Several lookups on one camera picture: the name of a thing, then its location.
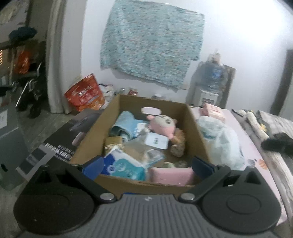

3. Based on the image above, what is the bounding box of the blue white tissue pack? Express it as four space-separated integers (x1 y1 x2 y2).
101 149 147 181

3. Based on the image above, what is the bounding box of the gold tissue pack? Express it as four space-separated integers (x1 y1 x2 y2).
104 136 124 156

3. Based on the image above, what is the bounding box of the blue checkered towel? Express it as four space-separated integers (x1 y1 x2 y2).
109 111 137 141

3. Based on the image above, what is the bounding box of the white square wipes pack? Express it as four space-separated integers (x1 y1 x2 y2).
144 132 169 150

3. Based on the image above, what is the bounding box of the pink plush toy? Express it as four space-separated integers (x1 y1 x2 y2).
146 115 177 140

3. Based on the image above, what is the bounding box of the blue white medicine box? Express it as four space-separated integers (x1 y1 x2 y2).
134 122 150 137

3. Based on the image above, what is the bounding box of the orange striped cloth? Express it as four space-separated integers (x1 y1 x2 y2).
170 128 185 157

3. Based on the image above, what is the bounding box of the brown cardboard box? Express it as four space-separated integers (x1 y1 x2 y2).
71 95 210 197

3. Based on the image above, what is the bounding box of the grey checkered quilt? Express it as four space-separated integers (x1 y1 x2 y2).
256 111 293 138

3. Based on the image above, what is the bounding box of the pink sponge block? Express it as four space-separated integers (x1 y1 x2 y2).
149 167 194 186

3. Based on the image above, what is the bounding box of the green fabric scrunchie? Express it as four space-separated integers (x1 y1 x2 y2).
163 161 189 168

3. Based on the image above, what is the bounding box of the large white plastic bag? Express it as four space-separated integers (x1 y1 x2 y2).
197 116 245 170

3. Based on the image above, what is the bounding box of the black printed carton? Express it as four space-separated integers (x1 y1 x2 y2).
16 109 103 179

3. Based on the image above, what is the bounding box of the clear plastic wrapper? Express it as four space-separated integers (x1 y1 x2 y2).
124 136 165 168

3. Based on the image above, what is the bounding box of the pink wet wipes pack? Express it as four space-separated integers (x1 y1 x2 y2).
201 103 225 122

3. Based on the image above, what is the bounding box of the red snack bag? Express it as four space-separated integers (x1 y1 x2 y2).
65 74 105 112

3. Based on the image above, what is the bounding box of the white water dispenser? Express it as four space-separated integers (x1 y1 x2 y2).
192 87 218 107

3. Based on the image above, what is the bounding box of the blue water bottle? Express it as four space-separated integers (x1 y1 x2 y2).
201 62 225 93

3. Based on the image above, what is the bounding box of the floral blue wall cloth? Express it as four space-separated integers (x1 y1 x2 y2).
100 1 205 89

